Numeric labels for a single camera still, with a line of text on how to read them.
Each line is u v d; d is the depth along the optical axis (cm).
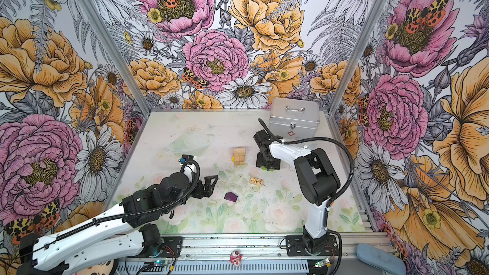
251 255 73
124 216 48
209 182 64
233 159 97
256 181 91
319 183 50
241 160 96
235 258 68
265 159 81
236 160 96
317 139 56
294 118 100
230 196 87
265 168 87
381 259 70
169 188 50
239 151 95
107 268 65
